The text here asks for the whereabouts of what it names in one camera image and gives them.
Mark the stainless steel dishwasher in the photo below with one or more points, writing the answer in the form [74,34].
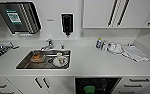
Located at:
[107,85]

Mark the chrome sink soap pump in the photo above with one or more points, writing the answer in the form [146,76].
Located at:
[62,45]

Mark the white patterned cup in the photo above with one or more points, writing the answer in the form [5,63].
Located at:
[61,59]

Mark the blue dish soap bottle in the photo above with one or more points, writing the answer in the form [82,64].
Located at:
[99,43]

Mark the chrome sink faucet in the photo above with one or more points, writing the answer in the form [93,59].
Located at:
[48,45]

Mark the small white bottle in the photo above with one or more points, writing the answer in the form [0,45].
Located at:
[104,46]

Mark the orange bowl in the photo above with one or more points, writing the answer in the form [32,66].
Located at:
[38,57]

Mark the white jug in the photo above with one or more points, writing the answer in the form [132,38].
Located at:
[115,48]

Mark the white two-door base cabinet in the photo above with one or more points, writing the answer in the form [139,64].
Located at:
[41,85]

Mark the stainless steel sink basin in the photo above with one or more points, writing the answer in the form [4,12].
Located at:
[24,63]

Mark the black paper towel dispenser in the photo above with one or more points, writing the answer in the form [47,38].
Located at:
[21,18]

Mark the white wall outlet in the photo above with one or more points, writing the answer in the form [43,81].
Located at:
[82,33]

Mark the black wall soap dispenser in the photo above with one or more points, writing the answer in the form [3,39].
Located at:
[67,24]

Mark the small white wall label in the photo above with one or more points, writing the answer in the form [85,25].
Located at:
[50,19]

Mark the white wall cabinet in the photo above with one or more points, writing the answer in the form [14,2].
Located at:
[121,13]

